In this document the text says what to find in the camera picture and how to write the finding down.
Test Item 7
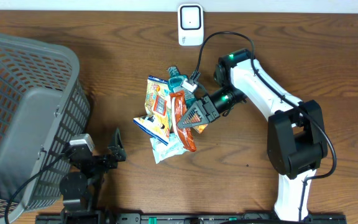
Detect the small orange snack pack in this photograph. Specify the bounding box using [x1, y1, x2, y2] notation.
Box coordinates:
[193, 124, 208, 134]

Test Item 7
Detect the orange chocolate bar wrapper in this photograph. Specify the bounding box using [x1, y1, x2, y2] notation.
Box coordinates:
[170, 90, 196, 152]

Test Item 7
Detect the blue mouthwash bottle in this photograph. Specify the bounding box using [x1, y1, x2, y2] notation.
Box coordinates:
[167, 66, 196, 108]

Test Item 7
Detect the mint green wipes pack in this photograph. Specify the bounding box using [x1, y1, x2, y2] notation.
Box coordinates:
[150, 133, 188, 164]

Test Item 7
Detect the yellow snack chip bag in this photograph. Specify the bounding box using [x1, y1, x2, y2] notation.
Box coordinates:
[133, 75, 172, 145]

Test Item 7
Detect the grey plastic mesh basket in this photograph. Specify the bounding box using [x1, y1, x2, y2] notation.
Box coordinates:
[0, 34, 90, 223]

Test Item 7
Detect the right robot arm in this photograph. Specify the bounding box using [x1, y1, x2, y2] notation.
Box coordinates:
[175, 49, 328, 222]

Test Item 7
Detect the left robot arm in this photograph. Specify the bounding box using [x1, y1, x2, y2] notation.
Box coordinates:
[59, 129, 127, 223]

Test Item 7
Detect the white barcode scanner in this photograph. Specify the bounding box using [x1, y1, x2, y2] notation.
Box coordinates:
[177, 3, 204, 46]

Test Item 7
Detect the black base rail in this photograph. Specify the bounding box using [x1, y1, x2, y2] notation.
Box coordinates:
[35, 212, 347, 224]

